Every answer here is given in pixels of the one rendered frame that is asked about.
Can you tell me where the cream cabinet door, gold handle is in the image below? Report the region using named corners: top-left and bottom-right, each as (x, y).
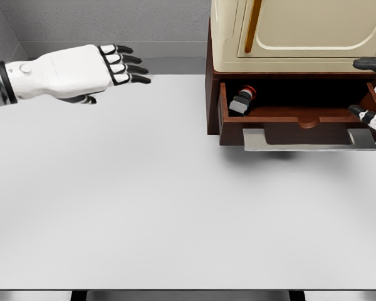
top-left (237, 0), bottom-right (376, 60)

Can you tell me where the brown drawer with silver handle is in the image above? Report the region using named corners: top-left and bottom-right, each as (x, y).
top-left (218, 80), bottom-right (376, 152)

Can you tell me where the cream and brown cabinet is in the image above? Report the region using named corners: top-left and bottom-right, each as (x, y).
top-left (205, 0), bottom-right (376, 145)

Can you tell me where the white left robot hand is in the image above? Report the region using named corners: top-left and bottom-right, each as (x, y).
top-left (41, 44), bottom-right (152, 105)

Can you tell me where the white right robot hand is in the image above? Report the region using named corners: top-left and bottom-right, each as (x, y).
top-left (347, 56), bottom-right (376, 139)

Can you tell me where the red and grey push-button switch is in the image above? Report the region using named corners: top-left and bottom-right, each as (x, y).
top-left (228, 85), bottom-right (257, 114)

